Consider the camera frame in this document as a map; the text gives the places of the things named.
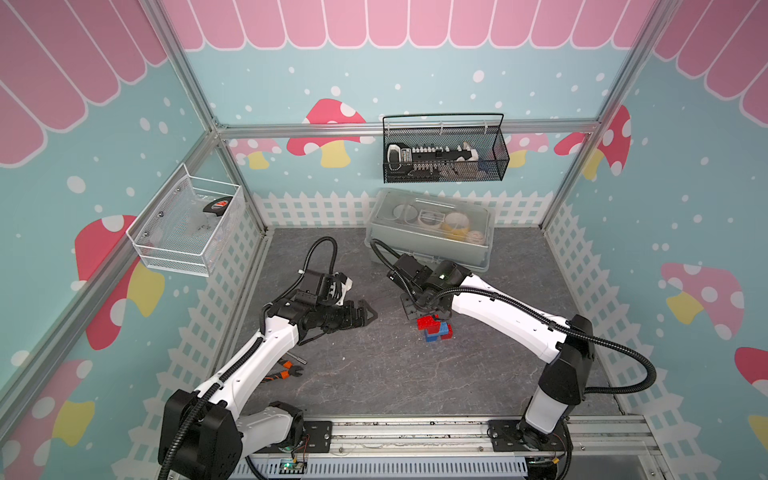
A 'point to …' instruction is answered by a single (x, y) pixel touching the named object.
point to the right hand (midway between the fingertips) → (416, 305)
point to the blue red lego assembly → (435, 330)
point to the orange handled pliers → (289, 371)
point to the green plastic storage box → (434, 224)
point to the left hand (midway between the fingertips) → (363, 323)
